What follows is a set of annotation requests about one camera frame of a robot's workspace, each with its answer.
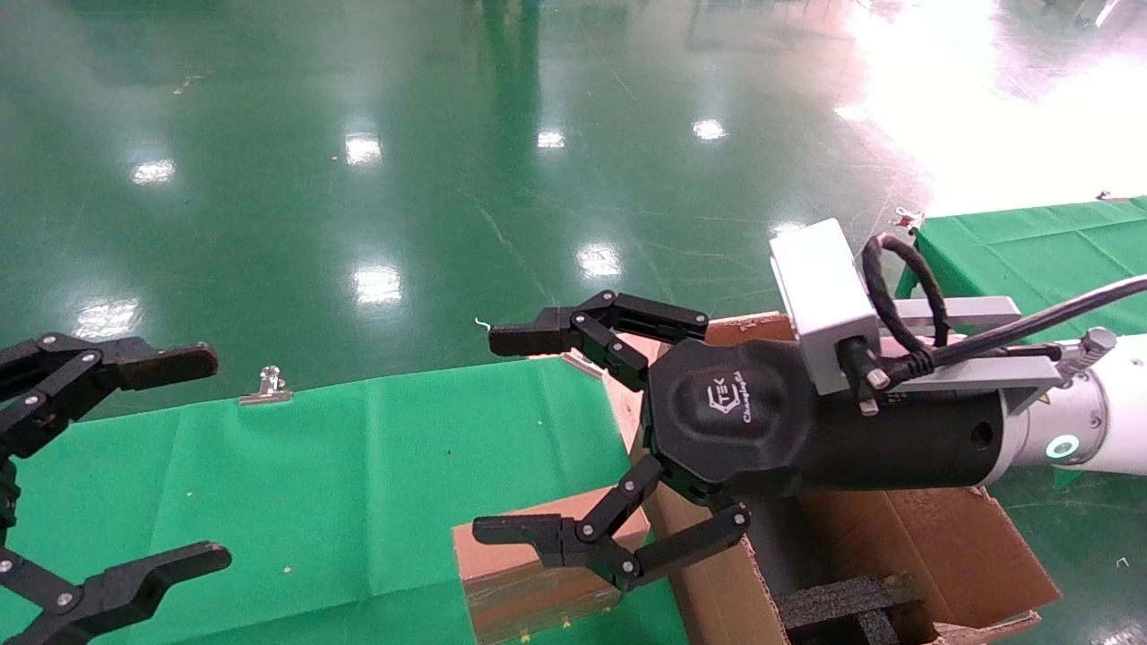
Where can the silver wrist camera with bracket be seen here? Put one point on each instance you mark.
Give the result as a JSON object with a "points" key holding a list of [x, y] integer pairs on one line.
{"points": [[820, 287]]}

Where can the small brown cardboard box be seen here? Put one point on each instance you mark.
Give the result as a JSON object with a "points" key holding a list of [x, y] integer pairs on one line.
{"points": [[511, 591]]}

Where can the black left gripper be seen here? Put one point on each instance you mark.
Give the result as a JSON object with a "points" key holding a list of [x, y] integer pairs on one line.
{"points": [[7, 493]]}

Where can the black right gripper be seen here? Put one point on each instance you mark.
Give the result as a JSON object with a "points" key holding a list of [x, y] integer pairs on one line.
{"points": [[744, 430]]}

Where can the large open cardboard carton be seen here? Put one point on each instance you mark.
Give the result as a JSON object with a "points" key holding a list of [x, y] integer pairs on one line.
{"points": [[941, 546]]}

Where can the black foam insert block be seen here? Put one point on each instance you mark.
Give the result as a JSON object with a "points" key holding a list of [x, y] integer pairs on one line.
{"points": [[833, 605]]}

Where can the green tablecloth with hanging corner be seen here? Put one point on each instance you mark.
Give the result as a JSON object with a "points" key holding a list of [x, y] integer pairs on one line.
{"points": [[1030, 251]]}

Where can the large green tablecloth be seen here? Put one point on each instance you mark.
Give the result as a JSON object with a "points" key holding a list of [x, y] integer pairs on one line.
{"points": [[358, 493]]}

